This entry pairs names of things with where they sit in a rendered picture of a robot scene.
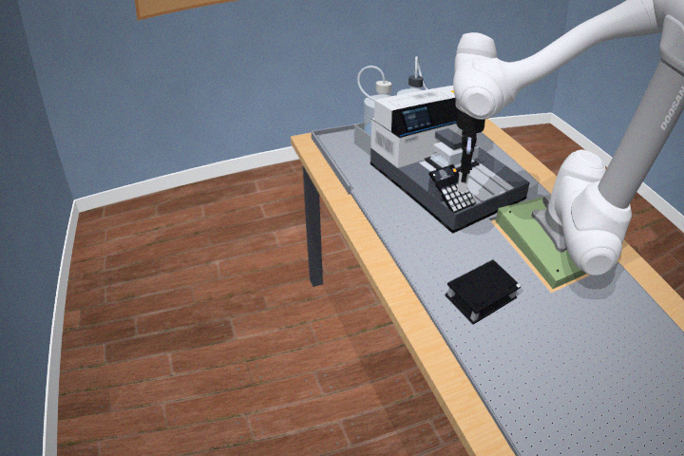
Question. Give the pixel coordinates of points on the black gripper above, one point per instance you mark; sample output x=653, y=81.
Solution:
x=470, y=126

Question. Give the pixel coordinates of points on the grey l-shaped raised edge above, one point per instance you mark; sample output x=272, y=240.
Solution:
x=327, y=157

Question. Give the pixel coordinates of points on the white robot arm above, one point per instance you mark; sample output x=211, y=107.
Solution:
x=592, y=224

